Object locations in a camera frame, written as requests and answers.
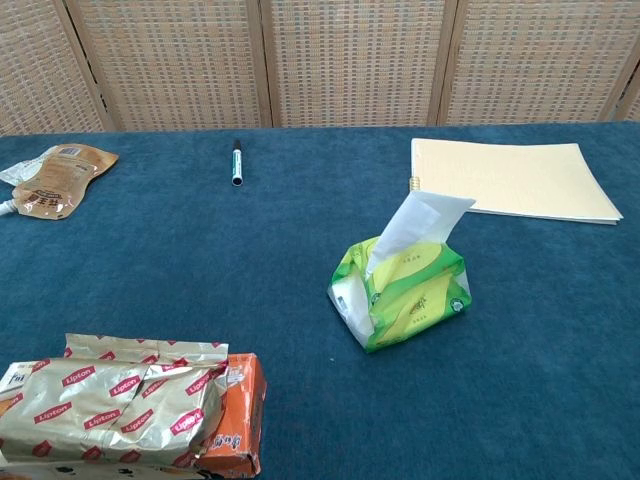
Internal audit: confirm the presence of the white tissue sheet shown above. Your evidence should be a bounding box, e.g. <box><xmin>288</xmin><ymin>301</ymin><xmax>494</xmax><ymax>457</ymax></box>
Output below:
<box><xmin>366</xmin><ymin>191</ymin><xmax>477</xmax><ymax>276</ymax></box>

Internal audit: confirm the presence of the green plastic tissue pack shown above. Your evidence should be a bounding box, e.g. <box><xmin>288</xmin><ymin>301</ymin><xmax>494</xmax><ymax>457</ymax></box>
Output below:
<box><xmin>327</xmin><ymin>236</ymin><xmax>473</xmax><ymax>354</ymax></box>

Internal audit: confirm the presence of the blue table cloth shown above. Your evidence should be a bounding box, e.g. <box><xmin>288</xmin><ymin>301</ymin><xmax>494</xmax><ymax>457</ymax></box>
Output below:
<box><xmin>0</xmin><ymin>120</ymin><xmax>640</xmax><ymax>480</ymax></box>

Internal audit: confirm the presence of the green and white marker pen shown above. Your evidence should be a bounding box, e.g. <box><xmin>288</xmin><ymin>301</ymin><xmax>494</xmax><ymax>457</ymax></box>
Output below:
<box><xmin>230</xmin><ymin>139</ymin><xmax>246</xmax><ymax>188</ymax></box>

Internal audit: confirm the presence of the woven folding screen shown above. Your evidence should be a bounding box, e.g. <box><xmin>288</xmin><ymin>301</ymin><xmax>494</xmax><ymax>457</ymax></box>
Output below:
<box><xmin>0</xmin><ymin>0</ymin><xmax>640</xmax><ymax>134</ymax></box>

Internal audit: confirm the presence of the orange cardboard box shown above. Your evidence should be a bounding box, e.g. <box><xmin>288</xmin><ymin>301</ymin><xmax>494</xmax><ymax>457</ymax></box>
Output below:
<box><xmin>194</xmin><ymin>352</ymin><xmax>268</xmax><ymax>479</ymax></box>

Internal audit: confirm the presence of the cream spiral notebook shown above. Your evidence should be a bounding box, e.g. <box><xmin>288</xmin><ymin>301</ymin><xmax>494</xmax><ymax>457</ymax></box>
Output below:
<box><xmin>409</xmin><ymin>137</ymin><xmax>624</xmax><ymax>226</ymax></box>

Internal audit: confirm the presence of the gold Lipton foil bag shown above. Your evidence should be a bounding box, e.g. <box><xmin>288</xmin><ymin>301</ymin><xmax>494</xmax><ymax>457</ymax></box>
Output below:
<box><xmin>0</xmin><ymin>333</ymin><xmax>230</xmax><ymax>468</ymax></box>

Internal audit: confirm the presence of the brown spouted drink pouch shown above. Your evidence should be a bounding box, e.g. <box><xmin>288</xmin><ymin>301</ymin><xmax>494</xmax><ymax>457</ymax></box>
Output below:
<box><xmin>0</xmin><ymin>143</ymin><xmax>120</xmax><ymax>221</ymax></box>

